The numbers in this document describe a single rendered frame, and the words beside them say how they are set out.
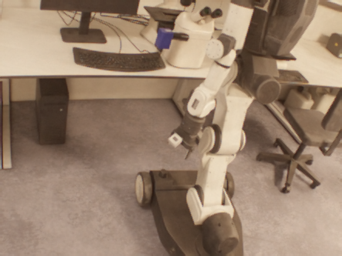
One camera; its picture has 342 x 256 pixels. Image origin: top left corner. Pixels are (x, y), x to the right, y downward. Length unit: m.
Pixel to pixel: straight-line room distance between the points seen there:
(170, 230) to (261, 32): 1.05
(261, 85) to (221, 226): 0.69
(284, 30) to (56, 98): 1.34
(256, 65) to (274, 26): 0.18
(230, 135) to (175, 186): 0.52
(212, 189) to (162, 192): 0.31
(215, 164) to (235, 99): 0.35
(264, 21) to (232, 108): 0.44
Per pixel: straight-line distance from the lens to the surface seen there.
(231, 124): 1.58
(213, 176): 1.72
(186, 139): 1.47
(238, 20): 1.24
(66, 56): 1.74
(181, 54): 1.81
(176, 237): 1.75
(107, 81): 2.71
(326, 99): 3.63
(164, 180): 1.92
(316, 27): 3.54
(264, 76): 1.37
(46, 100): 2.07
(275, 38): 1.36
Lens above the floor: 1.56
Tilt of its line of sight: 36 degrees down
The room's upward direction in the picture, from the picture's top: 19 degrees clockwise
